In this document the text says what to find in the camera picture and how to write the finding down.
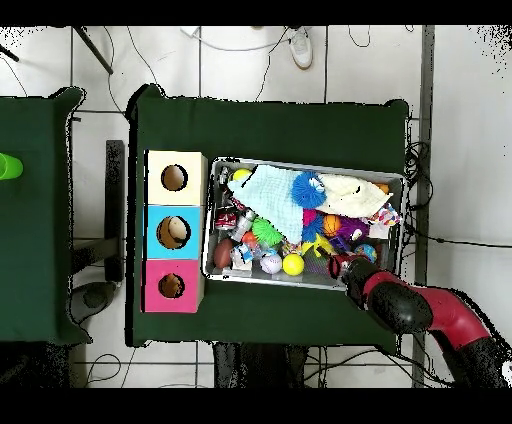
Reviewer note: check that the orange toy basketball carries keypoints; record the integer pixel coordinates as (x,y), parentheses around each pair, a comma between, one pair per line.
(333,226)

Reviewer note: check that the brown toy football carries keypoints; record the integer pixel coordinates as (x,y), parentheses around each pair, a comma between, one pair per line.
(222,254)

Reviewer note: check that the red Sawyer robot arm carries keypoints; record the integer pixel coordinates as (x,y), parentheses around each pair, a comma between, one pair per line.
(456,312)

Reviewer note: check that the person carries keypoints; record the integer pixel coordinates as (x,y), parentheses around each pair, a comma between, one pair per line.
(302,50)

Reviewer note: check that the green spiky ball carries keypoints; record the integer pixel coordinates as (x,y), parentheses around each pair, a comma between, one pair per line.
(266,232)

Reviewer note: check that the black tripod leg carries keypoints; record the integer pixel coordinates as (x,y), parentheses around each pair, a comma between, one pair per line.
(92,50)

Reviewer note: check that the white baseball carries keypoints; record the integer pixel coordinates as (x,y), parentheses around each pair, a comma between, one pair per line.
(271,264)

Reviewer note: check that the clear mesh bin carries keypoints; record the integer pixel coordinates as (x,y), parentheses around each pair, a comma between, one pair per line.
(210,276)

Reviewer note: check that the yellow ball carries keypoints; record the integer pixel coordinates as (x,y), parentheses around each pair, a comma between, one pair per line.
(240,174)
(294,265)

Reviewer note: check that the dark green table cloth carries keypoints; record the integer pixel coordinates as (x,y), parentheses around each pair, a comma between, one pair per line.
(40,200)
(280,128)

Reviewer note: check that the colourful patterned cloth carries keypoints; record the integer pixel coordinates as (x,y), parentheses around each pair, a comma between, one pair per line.
(385,216)

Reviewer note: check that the red soda can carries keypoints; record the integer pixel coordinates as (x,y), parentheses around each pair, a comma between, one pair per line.
(226,220)

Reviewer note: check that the purple spiky ball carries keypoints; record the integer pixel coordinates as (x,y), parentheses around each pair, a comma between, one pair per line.
(353,230)

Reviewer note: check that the cream knitted cloth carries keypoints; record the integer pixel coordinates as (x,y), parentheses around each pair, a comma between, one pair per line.
(352,196)

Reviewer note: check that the mint green cloth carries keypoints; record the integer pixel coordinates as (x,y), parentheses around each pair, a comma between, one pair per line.
(268,196)

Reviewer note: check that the blue spiky ball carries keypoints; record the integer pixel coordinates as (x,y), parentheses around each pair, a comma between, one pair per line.
(308,190)

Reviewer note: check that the wooden box with three holes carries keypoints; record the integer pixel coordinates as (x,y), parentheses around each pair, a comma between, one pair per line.
(192,232)

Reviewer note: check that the green cup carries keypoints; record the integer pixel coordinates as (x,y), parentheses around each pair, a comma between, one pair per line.
(8,166)

